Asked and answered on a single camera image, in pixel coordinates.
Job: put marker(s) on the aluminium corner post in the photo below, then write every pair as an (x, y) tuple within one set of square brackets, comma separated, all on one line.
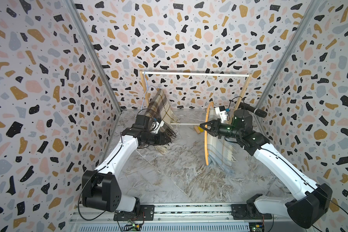
[(312, 7), (101, 77)]

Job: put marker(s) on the green circuit board right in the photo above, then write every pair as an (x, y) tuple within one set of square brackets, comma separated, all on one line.
[(256, 227)]

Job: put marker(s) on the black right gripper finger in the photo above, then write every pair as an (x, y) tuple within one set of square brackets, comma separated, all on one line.
[(213, 124), (213, 132)]

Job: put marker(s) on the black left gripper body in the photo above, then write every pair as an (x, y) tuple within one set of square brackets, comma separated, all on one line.
[(156, 139)]

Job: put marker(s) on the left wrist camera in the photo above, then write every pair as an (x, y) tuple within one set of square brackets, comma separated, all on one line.
[(156, 126)]

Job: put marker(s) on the aluminium corner post right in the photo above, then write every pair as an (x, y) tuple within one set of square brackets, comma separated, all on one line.
[(312, 7)]

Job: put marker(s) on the black microphone on stand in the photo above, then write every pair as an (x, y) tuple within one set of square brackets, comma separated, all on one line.
[(256, 111)]

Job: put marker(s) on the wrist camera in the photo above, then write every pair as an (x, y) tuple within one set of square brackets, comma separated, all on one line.
[(222, 113), (156, 126)]

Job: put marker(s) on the orange plastic hanger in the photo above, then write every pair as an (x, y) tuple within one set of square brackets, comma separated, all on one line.
[(209, 107)]

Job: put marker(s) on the green circuit board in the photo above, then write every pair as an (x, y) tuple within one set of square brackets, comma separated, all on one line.
[(133, 226), (256, 227)]

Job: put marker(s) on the green circuit board left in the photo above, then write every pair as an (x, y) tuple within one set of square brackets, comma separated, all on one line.
[(133, 226)]

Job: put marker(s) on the blue plaid scarf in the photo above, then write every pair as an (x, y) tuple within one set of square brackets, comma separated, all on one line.
[(221, 154)]

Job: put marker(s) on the small wooden block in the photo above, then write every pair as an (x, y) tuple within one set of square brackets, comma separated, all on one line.
[(198, 129)]

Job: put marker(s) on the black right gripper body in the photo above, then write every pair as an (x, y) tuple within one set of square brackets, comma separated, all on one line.
[(224, 131)]

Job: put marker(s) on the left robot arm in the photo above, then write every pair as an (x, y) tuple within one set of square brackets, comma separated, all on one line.
[(100, 187)]

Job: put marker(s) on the white top rack rod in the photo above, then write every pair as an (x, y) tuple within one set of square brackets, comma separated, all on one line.
[(197, 74)]

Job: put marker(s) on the aluminium corner post left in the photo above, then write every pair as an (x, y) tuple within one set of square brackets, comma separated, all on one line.
[(101, 77)]

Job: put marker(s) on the light blue wire hanger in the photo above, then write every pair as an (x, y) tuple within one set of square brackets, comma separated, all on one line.
[(148, 87)]

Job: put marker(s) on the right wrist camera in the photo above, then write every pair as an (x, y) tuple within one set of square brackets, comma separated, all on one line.
[(222, 113)]

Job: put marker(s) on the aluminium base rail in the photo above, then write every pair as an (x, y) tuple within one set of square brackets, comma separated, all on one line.
[(182, 217)]

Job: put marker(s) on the wooden clothes rack frame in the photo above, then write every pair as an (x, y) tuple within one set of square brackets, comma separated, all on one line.
[(192, 91)]

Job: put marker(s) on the brown plaid fringed scarf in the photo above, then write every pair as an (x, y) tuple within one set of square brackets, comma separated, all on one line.
[(159, 109)]

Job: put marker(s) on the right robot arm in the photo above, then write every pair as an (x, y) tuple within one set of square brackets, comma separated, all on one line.
[(309, 200)]

